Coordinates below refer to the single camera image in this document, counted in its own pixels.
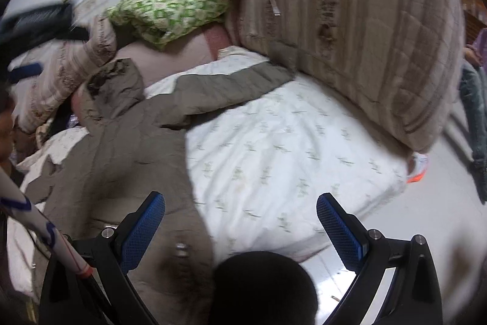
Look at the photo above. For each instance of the blue jeans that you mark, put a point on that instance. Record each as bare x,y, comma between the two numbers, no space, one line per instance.
473,98

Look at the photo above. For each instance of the olive quilted down jacket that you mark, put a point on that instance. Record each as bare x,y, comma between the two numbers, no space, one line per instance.
135,145

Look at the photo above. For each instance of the white red-tipped pole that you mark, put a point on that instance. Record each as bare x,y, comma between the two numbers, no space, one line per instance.
20,208

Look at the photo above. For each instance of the white leaf-print bed quilt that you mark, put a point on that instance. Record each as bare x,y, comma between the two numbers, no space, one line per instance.
257,169

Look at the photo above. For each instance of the orange white shoe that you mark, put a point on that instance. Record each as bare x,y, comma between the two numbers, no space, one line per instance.
417,167

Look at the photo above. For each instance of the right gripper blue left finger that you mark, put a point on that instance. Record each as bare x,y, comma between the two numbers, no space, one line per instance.
127,246

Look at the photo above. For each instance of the large beige striped folded quilt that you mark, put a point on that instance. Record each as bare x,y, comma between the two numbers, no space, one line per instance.
399,61

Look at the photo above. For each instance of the green white patterned blanket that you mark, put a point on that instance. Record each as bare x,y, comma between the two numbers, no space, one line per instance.
160,22

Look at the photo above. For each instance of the striped floral pillow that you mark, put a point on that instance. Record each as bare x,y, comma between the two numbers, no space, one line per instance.
65,66

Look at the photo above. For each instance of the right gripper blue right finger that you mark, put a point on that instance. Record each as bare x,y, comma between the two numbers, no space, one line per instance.
354,244

